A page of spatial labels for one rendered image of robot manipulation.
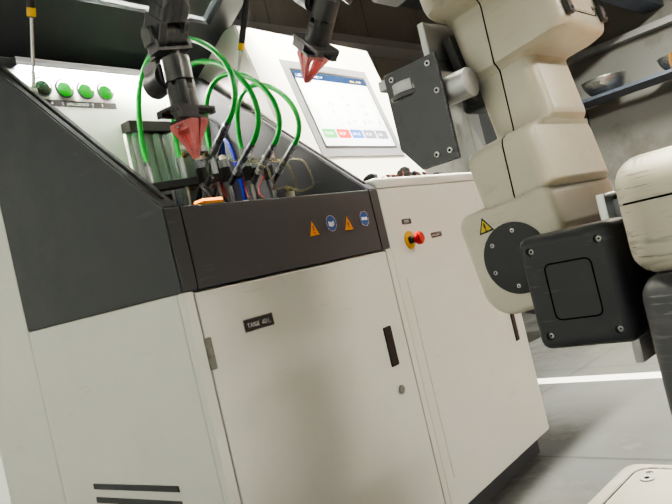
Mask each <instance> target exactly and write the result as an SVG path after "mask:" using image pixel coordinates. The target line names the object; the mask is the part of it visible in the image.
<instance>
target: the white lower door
mask: <svg viewBox="0 0 672 504"><path fill-rule="evenodd" d="M193 296H194V301H195V305H196V309H197V314H198V318H199V322H200V327H201V331H202V335H203V340H204V344H205V348H206V353H207V357H208V361H209V366H210V370H211V375H212V379H213V383H214V388H215V392H216V396H217V401H218V405H219V409H220V414H221V418H222V422H223V427H224V431H225V435H226V440H227V444H228V448H229V453H230V457H231V461H232V466H233V470H234V475H235V479H236V483H237V488H238V492H239V496H240V501H241V504H445V502H444V498H443V493H442V489H441V485H440V481H439V477H438V472H437V468H436V464H435V460H434V456H433V451H432V447H431V443H430V439H429V435H428V430H427V426H426V422H425V418H424V414H423V409H422V405H421V401H420V397H419V393H418V388H417V384H416V380H415V376H414V371H413V367H412V363H411V359H410V355H409V350H408V346H407V342H406V338H405V334H404V329H403V325H402V321H401V317H400V313H399V308H398V304H397V300H396V296H395V292H394V287H393V283H392V279H391V275H390V271H389V266H388V262H387V258H386V254H385V251H382V252H377V253H373V254H368V255H364V256H359V257H354V258H350V259H345V260H341V261H336V262H332V263H327V264H323V265H318V266H314V267H309V268H305V269H300V270H296V271H291V272H287V273H282V274H277V275H273V276H268V277H264V278H259V279H255V280H250V281H246V282H241V283H237V284H232V285H228V286H223V287H219V288H214V289H210V290H205V291H201V292H196V293H193Z"/></svg>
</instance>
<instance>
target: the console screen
mask: <svg viewBox="0 0 672 504"><path fill-rule="evenodd" d="M278 60H279V62H280V64H281V67H282V69H283V71H284V73H285V75H286V78H287V80H288V82H289V84H290V86H291V88H292V91H293V93H294V95H295V97H296V99H297V101H298V104H299V106H300V108H301V110H302V112H303V115H304V117H305V119H306V121H307V123H308V125H309V128H310V130H311V132H312V134H313V136H314V138H315V141H316V143H317V145H318V147H319V149H320V152H321V154H322V155H324V156H325V157H372V156H404V153H403V152H402V151H401V148H400V144H399V142H398V140H397V138H396V136H395V134H394V132H393V130H392V128H391V126H390V124H389V122H388V120H387V117H386V115H385V113H384V111H383V109H382V107H381V105H380V103H379V101H378V99H377V97H376V95H375V93H374V91H373V88H372V86H371V84H370V82H369V80H368V78H367V76H366V74H365V72H360V71H354V70H347V69H341V68H334V67H328V66H324V67H323V68H322V69H321V70H320V71H319V72H318V73H317V74H316V75H315V77H314V78H313V79H312V81H311V82H310V83H304V81H303V76H302V70H301V66H300V62H295V61H289V60H282V59H278Z"/></svg>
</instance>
